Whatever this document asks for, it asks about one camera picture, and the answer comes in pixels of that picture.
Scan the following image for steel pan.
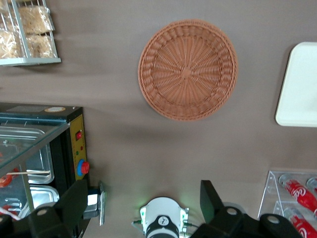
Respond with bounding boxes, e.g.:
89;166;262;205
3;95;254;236
29;185;60;212
0;125;55;185

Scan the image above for clear acrylic bottle rack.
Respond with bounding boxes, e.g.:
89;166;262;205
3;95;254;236
257;169;317;238

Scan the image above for red food item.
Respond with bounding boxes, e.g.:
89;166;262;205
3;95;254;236
0;174;13;188
0;204;22;222

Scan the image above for grey wire rack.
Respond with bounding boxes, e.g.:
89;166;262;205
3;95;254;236
0;0;62;67

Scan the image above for beige rectangular tray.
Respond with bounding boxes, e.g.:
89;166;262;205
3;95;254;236
274;42;317;128

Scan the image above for black glass food warmer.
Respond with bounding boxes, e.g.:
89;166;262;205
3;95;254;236
0;102;106;238

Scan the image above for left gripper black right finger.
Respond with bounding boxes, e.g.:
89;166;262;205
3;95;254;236
190;179;303;238

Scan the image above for shallow round wicker basket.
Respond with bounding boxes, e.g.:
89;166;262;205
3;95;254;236
137;18;239;122

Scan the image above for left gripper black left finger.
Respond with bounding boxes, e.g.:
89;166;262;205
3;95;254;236
0;179;89;238

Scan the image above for rice cracker snack packet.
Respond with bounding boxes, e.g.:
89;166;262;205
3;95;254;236
0;29;23;60
16;5;54;36
25;34;56;59

